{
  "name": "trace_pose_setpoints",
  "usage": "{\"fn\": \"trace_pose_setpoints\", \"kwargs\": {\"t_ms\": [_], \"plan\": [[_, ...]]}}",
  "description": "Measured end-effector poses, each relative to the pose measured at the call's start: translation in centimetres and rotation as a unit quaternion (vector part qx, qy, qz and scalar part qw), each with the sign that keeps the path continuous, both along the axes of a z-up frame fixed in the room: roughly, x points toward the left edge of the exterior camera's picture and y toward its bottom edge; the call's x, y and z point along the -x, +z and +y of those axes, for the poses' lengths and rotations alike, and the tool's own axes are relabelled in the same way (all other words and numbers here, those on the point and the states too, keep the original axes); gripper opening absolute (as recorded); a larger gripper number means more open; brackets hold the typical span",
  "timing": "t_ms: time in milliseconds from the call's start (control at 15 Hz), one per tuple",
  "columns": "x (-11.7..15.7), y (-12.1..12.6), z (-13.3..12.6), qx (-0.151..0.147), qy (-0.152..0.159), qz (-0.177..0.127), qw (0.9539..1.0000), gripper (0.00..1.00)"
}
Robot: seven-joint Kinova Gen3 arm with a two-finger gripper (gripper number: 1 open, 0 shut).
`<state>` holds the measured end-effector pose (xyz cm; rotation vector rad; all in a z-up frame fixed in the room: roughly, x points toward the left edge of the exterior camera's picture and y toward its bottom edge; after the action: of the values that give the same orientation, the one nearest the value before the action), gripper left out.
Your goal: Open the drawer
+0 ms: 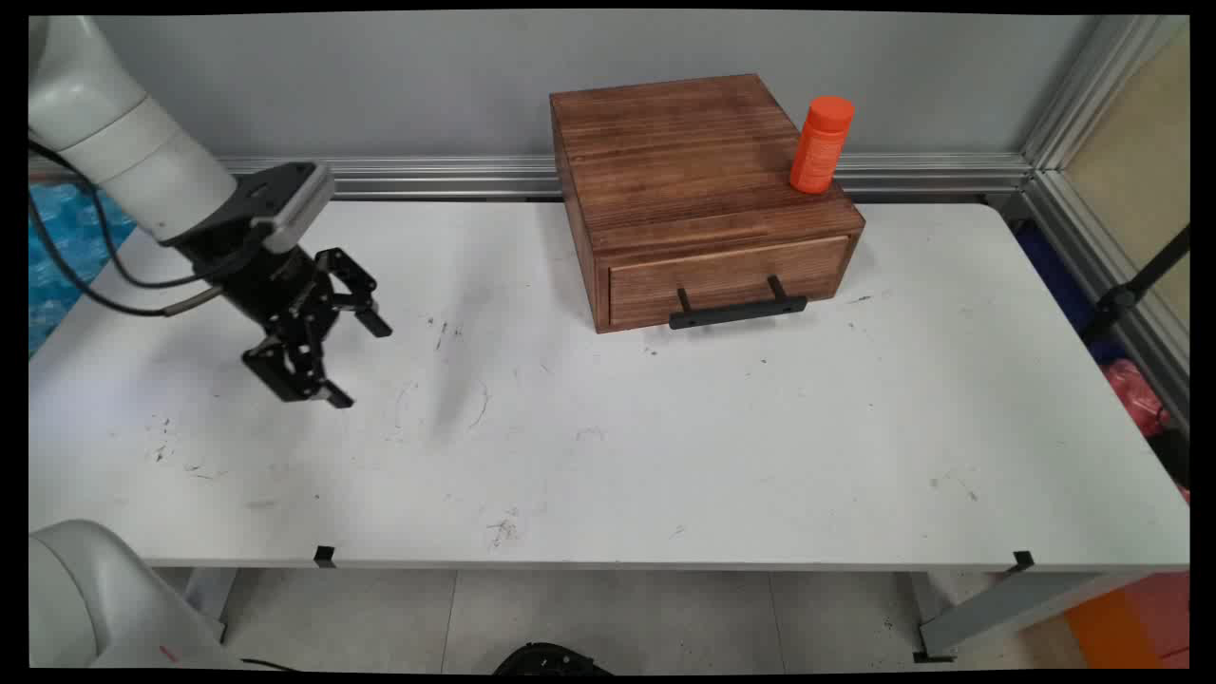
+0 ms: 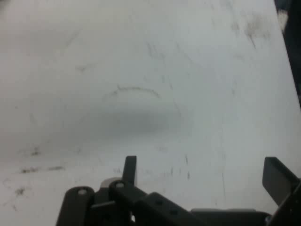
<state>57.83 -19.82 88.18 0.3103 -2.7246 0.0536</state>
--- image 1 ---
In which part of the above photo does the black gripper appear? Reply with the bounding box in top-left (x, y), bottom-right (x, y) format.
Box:
top-left (179, 237), bottom-right (393, 410)

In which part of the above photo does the blue patterned sheet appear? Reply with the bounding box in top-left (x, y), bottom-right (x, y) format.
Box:
top-left (28, 182), bottom-right (136, 358)

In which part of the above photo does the white table leg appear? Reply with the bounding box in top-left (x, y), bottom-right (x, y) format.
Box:
top-left (185, 568), bottom-right (238, 643)

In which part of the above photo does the brown wooden drawer cabinet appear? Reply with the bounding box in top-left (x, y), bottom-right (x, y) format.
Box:
top-left (549, 73), bottom-right (866, 335)

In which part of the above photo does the black round floor object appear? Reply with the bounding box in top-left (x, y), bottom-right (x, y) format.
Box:
top-left (493, 643), bottom-right (615, 675)

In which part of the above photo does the orange plastic bottle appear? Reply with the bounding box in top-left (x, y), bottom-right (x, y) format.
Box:
top-left (789, 95), bottom-right (855, 196)

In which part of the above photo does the dark blue box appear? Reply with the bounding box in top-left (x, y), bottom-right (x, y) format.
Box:
top-left (1011, 221), bottom-right (1128, 364)

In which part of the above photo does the grey metal table leg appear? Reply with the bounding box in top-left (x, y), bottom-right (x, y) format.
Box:
top-left (914, 570), bottom-right (1156, 663)

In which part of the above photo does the black metal stand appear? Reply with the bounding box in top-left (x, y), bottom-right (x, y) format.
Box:
top-left (1078, 225), bottom-right (1190, 345)

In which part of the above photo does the red plastic bag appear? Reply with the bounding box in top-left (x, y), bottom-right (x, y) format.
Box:
top-left (1101, 358), bottom-right (1190, 503)

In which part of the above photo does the orange box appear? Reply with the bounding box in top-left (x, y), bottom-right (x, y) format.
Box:
top-left (1064, 573), bottom-right (1190, 670)

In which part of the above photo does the grey wrist camera on black plate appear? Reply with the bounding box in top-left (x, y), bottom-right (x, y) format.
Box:
top-left (160, 161), bottom-right (336, 255)

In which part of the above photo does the horizontal aluminium frame rail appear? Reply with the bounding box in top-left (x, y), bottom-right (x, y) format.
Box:
top-left (28, 154), bottom-right (1034, 201)

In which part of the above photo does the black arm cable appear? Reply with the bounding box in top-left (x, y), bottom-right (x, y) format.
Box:
top-left (28, 195), bottom-right (227, 318)
top-left (28, 141), bottom-right (200, 289)

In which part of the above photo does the sloping aluminium frame rail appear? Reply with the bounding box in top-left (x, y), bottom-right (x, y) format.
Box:
top-left (1020, 169), bottom-right (1190, 424)

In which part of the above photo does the upright aluminium frame post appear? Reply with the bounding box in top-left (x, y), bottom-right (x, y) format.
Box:
top-left (1020, 14), bottom-right (1166, 174)

